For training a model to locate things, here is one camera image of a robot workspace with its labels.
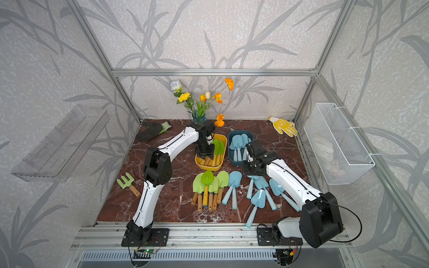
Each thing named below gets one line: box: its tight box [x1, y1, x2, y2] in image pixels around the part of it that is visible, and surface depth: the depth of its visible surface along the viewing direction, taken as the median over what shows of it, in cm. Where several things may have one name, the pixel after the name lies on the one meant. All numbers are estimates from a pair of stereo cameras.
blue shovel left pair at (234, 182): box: [229, 171, 241, 210], surface depth 91 cm
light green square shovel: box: [192, 172, 206, 212], surface depth 89 cm
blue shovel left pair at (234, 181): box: [221, 170, 243, 205], surface depth 92 cm
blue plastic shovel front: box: [245, 189, 267, 228], surface depth 85 cm
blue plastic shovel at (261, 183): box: [253, 175, 278, 212], surface depth 91 cm
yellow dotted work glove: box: [268, 116, 299, 138], surface depth 121 cm
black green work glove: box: [135, 120, 173, 142], surface depth 118 cm
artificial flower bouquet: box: [169, 78, 235, 128], surface depth 95 cm
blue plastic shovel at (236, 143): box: [230, 134, 243, 162], surface depth 107 cm
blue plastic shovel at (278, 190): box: [269, 178, 300, 213], surface depth 88 cm
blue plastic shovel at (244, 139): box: [240, 133, 250, 161], surface depth 110 cm
